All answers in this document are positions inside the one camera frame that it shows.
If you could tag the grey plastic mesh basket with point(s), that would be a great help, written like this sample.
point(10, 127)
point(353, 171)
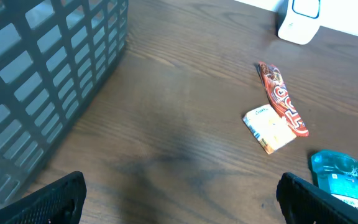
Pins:
point(54, 56)

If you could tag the small orange box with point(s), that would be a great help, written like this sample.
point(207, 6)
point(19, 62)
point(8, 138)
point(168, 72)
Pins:
point(268, 128)

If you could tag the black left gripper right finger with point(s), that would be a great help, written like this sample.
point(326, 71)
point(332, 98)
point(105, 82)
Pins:
point(302, 202)

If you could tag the white barcode scanner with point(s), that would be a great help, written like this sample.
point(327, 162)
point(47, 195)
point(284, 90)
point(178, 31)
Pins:
point(298, 20)

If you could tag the teal mouthwash bottle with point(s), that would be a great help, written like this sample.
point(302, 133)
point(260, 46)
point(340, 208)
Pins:
point(337, 174)

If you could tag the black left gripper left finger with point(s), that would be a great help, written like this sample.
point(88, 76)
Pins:
point(59, 202)

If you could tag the red chocolate bar wrapper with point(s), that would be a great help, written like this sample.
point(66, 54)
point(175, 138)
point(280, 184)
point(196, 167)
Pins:
point(279, 98)

